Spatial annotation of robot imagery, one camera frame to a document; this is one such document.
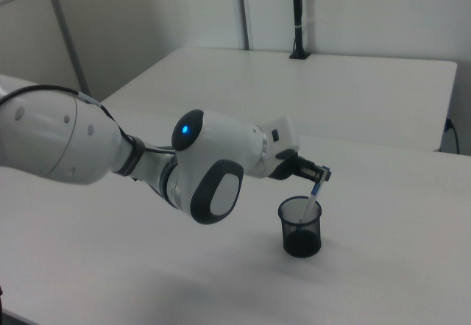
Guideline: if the black mesh pen cup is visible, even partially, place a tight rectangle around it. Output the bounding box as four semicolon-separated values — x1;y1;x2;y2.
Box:
277;196;325;258

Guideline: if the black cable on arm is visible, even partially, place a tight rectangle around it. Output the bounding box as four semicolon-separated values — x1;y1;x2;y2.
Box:
0;84;177;155

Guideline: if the black pole with clamp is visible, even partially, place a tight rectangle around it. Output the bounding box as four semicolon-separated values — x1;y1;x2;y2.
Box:
288;0;311;60

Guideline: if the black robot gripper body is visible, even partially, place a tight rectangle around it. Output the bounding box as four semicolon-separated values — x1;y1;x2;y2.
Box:
269;149;303;182

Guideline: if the black power cable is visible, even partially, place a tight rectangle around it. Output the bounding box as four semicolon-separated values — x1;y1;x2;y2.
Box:
443;117;461;154

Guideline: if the white side table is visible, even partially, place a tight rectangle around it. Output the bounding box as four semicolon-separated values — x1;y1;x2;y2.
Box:
99;46;458;153

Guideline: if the blue and white marker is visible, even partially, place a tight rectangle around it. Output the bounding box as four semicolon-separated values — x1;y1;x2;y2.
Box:
298;164;330;225

